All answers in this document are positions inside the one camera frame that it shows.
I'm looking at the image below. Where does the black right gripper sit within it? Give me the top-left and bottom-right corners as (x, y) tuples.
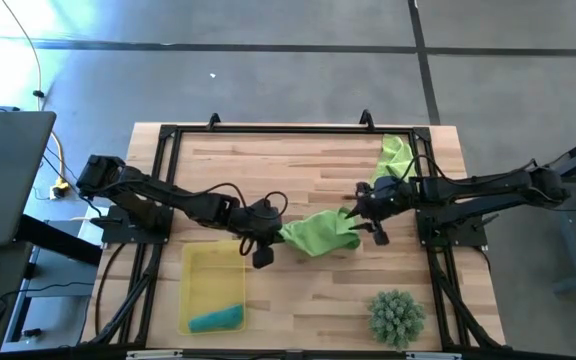
(344, 174), (417, 247)

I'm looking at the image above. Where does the artificial green plant ball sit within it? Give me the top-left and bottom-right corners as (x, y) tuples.
(366, 289), (427, 351)

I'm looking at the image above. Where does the yellow translucent plastic basket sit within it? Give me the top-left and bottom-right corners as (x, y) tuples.
(177, 240), (248, 336)

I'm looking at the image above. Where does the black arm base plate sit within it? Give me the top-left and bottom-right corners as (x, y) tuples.
(90, 218), (172, 246)
(415, 207), (489, 250)

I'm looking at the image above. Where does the lime green textured towel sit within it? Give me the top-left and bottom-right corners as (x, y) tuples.
(367, 133), (419, 186)

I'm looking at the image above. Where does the green microfiber towel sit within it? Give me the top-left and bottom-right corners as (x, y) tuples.
(277, 207), (363, 259)

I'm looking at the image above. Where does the yellow power plug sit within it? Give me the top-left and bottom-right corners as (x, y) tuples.
(49, 178), (73, 201)

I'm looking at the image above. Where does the grey shelf cart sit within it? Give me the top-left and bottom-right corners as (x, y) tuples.
(0, 207), (100, 354)

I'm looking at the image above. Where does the black aluminium table frame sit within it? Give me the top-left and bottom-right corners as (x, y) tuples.
(80, 122), (507, 360)

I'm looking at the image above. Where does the black desk beam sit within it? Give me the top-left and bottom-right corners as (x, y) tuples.
(15, 213), (104, 268)

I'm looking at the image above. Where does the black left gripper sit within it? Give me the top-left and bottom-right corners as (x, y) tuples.
(235, 197), (285, 270)

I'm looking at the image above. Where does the silver frame bracket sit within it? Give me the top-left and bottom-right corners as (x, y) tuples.
(125, 349), (185, 360)
(405, 351), (463, 360)

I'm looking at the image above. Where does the yellow cable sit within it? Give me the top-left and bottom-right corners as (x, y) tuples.
(0, 0), (68, 194)

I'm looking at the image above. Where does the teal microfiber towel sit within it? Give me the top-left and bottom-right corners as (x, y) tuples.
(187, 303), (246, 335)

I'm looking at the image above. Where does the blue-grey metal table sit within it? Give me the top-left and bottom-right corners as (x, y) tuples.
(519, 127), (576, 295)

